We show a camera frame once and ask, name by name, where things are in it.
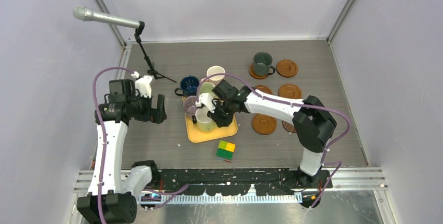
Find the silver microphone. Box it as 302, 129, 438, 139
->
73, 6, 144, 29

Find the black microphone tripod stand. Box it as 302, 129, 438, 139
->
134, 21, 176, 83

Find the dark grey green mug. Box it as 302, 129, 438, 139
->
252, 52, 276, 76

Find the yellow-green faceted mug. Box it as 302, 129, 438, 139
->
195, 108, 216, 133

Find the purple mug black handle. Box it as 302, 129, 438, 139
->
182, 96, 197, 124

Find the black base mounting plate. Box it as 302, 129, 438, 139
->
147, 168, 332, 196

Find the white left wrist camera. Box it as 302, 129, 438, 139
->
131, 72, 155, 99

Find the dark blue mug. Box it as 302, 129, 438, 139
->
174, 76, 200, 97

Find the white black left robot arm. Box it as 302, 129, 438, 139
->
77, 75, 167, 223

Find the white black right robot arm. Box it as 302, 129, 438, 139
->
196, 80, 337, 188

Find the yellow plastic tray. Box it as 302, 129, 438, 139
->
184, 115, 238, 143

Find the dark walnut wooden coaster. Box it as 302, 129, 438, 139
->
282, 121, 296, 133

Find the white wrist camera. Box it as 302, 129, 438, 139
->
195, 93, 215, 113
131, 72, 155, 99

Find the colourful toy brick block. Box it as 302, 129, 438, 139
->
216, 140, 236, 162

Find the pink faceted mug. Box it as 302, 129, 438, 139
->
206, 65, 226, 85

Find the light green mug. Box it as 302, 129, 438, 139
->
197, 82, 217, 98

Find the brown wooden coaster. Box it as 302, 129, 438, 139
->
249, 64, 272, 79
254, 85, 273, 95
278, 84, 302, 99
251, 114, 277, 135
275, 60, 298, 78

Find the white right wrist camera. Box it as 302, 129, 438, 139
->
195, 93, 215, 113

